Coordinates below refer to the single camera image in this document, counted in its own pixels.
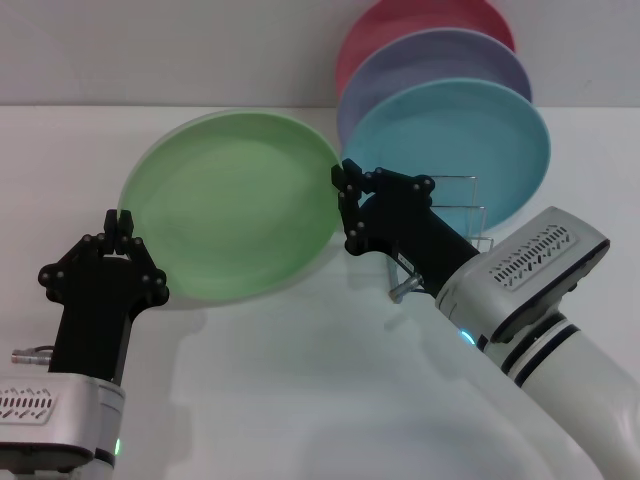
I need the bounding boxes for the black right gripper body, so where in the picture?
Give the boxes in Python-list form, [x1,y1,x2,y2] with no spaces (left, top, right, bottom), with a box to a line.
[359,182,481,297]

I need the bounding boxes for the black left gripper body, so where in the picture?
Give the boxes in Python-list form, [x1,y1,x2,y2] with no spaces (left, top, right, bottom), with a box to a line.
[47,255,145,386]

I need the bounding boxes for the green plate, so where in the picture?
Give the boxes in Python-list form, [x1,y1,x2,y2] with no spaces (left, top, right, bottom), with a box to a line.
[117,108,344,306]

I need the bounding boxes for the teal blue plate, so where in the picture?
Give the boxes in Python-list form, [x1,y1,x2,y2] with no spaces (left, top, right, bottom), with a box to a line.
[341,77,552,234]

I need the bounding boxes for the purple plate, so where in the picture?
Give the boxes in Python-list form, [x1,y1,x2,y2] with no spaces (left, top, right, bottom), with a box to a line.
[335,28,534,146]

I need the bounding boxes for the red plate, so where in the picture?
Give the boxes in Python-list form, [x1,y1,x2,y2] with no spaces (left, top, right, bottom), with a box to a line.
[335,0,516,101]

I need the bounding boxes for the right gripper cable connector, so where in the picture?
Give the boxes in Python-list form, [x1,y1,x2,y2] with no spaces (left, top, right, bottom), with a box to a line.
[389,274,426,304]

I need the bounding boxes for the gripper cable connector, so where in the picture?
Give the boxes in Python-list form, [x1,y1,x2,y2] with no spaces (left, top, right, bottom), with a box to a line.
[10,344,57,365]
[389,274,426,304]

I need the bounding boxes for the metal wire plate rack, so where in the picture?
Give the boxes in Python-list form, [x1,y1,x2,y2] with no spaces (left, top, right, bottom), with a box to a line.
[387,174,495,304]

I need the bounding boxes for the left gripper cable connector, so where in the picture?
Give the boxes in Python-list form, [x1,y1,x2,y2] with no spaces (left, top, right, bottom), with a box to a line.
[10,344,57,365]

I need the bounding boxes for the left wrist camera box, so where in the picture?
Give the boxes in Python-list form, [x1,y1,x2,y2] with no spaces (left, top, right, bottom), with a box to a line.
[0,374,126,466]

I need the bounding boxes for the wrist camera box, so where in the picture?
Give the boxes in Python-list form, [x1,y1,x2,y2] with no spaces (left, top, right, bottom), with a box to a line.
[0,374,126,466]
[434,206,611,344]

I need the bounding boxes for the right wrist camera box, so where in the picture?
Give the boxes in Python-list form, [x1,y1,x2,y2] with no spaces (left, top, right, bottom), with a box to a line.
[434,206,611,344]

